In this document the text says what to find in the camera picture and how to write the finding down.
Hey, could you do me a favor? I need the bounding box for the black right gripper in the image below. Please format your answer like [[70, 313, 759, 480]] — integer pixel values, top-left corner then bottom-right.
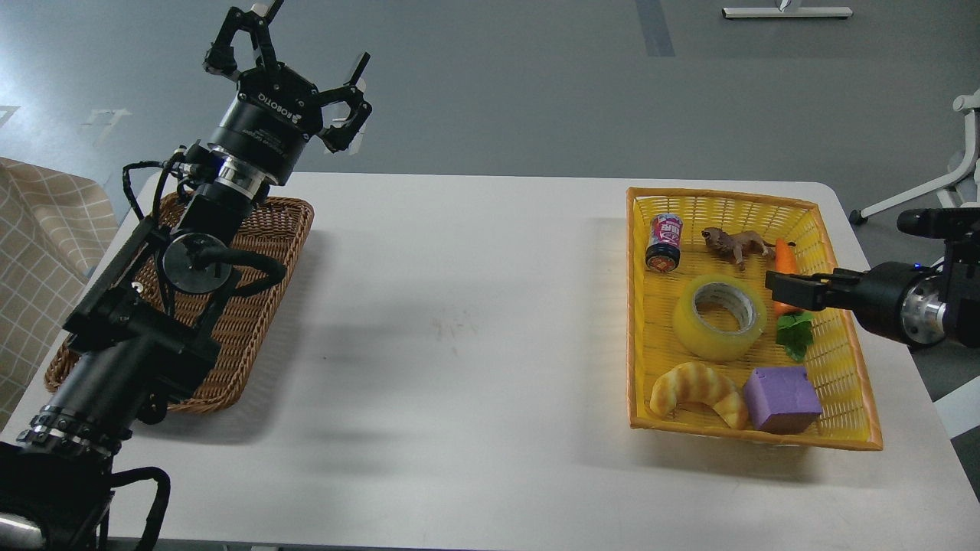
[[764, 262, 946, 348]]

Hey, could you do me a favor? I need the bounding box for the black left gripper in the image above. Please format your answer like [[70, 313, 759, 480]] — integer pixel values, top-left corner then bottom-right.
[[203, 0, 374, 187]]

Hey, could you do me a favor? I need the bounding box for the yellow tape roll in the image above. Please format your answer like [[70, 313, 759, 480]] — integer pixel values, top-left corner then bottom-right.
[[672, 273, 769, 363]]

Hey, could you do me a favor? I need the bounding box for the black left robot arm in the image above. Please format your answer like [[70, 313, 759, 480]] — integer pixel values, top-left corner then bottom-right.
[[2, 1, 372, 550]]

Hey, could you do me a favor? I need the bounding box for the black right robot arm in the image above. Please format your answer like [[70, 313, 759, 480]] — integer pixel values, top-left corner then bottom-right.
[[764, 208, 979, 349]]

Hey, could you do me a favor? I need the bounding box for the orange toy carrot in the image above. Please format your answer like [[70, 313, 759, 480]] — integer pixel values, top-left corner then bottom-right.
[[773, 240, 813, 363]]

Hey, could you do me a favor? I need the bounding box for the brown toy lion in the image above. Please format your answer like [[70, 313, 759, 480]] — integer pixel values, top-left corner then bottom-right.
[[701, 227, 775, 272]]

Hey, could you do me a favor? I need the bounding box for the purple foam block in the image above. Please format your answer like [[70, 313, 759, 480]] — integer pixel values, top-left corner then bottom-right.
[[743, 365, 823, 435]]

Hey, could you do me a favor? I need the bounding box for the yellow plastic basket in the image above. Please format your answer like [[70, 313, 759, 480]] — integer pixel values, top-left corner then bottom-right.
[[626, 187, 884, 451]]

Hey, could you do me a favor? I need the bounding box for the toy croissant bread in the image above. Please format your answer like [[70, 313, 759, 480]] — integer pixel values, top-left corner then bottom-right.
[[648, 361, 750, 430]]

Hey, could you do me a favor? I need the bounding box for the small red drink can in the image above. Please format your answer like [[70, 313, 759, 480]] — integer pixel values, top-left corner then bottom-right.
[[645, 213, 683, 273]]

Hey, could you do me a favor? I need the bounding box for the white office chair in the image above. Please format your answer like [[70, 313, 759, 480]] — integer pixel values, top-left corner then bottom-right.
[[848, 88, 980, 226]]

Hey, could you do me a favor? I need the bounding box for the brown wicker basket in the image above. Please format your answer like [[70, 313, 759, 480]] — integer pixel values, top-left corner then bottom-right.
[[43, 193, 315, 414]]

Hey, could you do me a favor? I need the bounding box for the white stand base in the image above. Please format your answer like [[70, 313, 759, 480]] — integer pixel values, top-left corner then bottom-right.
[[720, 1, 854, 20]]

